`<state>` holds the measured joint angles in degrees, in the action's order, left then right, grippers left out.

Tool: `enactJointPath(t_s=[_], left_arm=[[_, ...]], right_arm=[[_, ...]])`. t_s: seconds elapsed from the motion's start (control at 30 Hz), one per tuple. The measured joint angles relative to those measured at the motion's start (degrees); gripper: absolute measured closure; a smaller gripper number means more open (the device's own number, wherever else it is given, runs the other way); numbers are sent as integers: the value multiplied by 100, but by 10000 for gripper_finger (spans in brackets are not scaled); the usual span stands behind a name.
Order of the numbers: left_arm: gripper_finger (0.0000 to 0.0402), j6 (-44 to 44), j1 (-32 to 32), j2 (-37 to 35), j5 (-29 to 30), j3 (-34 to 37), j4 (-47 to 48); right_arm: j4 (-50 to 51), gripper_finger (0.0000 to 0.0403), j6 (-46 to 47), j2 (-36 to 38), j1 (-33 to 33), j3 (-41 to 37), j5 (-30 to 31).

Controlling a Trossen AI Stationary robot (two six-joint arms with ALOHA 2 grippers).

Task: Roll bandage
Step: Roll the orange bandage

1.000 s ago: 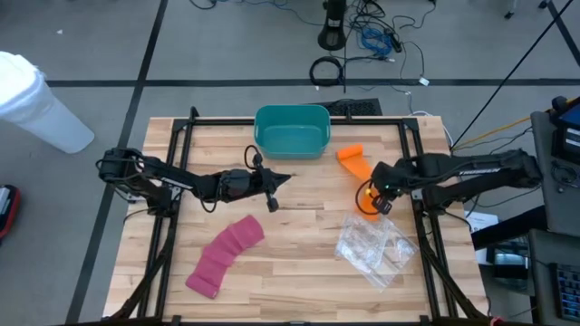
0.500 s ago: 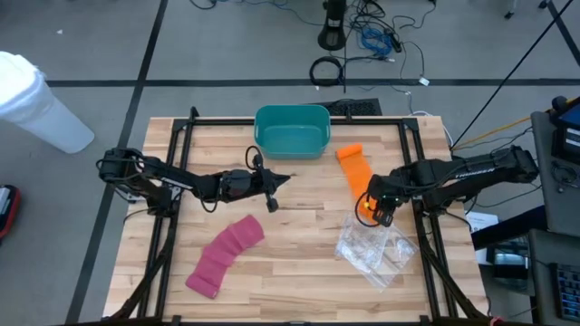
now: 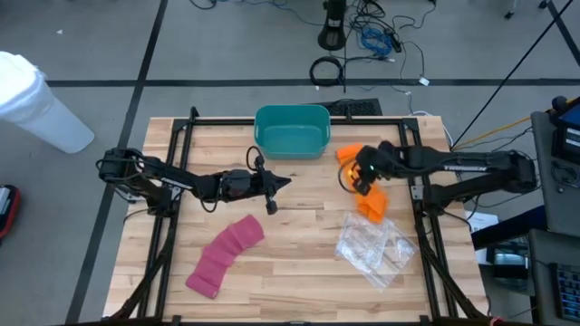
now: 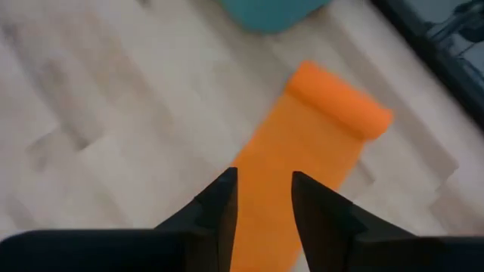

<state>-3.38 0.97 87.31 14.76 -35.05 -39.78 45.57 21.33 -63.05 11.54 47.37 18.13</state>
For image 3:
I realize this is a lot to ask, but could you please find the white trash bin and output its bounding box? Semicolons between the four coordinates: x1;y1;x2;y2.
0;50;95;155

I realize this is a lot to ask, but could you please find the clear plastic zip bag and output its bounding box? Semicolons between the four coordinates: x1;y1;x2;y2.
333;211;393;275
362;221;421;292

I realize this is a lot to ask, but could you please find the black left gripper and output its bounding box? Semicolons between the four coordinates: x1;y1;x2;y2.
219;153;292;216

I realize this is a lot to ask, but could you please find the black stand base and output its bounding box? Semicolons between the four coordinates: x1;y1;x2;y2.
316;0;349;52

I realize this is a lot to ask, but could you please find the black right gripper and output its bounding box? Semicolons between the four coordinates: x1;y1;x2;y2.
351;140;400;197

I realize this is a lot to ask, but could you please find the grey desk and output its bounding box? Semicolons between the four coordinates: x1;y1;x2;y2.
527;228;580;326
529;110;580;239

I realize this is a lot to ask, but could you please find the black aluminium table frame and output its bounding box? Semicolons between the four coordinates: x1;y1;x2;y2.
106;106;489;326

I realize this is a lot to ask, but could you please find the black computer monitor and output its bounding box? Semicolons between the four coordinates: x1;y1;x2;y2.
550;94;580;165

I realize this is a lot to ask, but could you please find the thin black pole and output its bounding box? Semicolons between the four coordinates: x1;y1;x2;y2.
451;0;575;149

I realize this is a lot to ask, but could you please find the white paper sheet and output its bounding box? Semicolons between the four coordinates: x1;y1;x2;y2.
465;209;500;235

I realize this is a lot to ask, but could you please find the pink elastic bandage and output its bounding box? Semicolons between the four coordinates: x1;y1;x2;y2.
184;214;266;300

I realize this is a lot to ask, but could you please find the orange elastic bandage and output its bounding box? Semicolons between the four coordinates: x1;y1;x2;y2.
334;143;390;225

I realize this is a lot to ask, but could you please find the coiled black cable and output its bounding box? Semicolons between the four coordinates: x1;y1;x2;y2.
309;55;345;87

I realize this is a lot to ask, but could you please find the blue cable bundle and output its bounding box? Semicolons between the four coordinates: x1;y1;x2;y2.
360;26;394;58

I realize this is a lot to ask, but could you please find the teal plastic bin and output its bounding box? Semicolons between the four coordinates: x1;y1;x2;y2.
253;104;332;160

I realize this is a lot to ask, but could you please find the black keyboard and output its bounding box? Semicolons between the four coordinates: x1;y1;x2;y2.
316;98;384;117
549;262;580;323

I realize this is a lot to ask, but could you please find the red and black bag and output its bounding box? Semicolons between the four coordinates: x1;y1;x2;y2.
0;184;22;241

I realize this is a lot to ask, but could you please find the yellow hanging cable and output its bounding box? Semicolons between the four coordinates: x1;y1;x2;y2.
452;115;554;149

